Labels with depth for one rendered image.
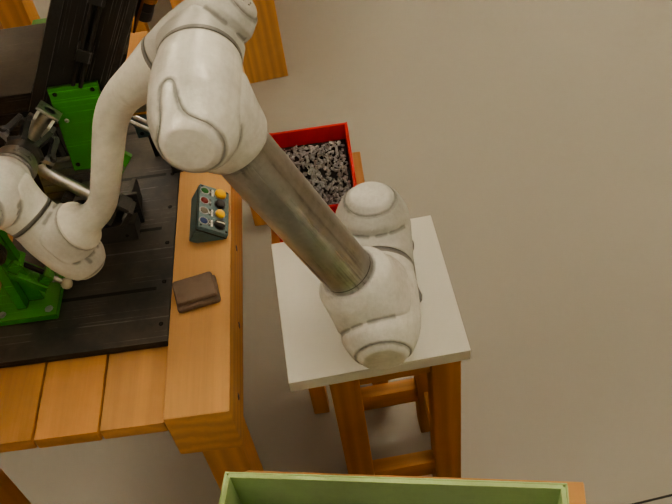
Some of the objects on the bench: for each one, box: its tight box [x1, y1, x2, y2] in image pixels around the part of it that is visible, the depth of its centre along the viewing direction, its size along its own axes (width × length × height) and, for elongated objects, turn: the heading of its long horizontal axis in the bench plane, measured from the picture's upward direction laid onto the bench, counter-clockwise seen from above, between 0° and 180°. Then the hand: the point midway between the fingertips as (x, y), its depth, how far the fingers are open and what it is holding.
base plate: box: [0, 119, 180, 368], centre depth 222 cm, size 42×110×2 cm, turn 10°
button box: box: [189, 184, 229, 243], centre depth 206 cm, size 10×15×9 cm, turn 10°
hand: (42, 122), depth 186 cm, fingers closed on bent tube, 3 cm apart
